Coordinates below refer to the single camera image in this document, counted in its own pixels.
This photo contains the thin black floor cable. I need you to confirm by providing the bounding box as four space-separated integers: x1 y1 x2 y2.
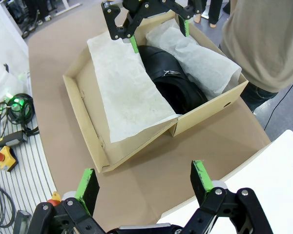
263 73 293 131

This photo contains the black leather buckle shoe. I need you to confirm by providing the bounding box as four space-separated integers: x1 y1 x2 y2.
137 44 209 116

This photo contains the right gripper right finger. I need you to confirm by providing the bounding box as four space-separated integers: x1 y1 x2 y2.
182 160 274 234

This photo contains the black cable bundle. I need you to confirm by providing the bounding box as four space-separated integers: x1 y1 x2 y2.
0 93 40 137

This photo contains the grey cable loop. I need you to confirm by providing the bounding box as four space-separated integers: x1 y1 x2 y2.
0 186 17 229

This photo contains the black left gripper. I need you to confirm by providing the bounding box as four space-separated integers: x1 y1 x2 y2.
101 0 201 54

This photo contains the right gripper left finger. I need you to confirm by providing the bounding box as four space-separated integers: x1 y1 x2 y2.
30 168 106 234

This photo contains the white tissue paper sheet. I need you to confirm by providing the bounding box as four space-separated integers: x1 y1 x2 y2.
86 23 243 144

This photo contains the person in beige sweater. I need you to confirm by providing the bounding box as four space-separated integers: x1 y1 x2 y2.
219 0 293 114

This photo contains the brown cardboard shoe box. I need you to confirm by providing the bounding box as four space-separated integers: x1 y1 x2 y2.
63 9 249 174

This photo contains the grey enabling pendant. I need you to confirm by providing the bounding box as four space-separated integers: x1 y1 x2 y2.
0 130 29 150

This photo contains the yellow emergency stop box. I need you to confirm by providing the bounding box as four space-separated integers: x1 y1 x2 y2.
47 191 63 206
0 145 19 173

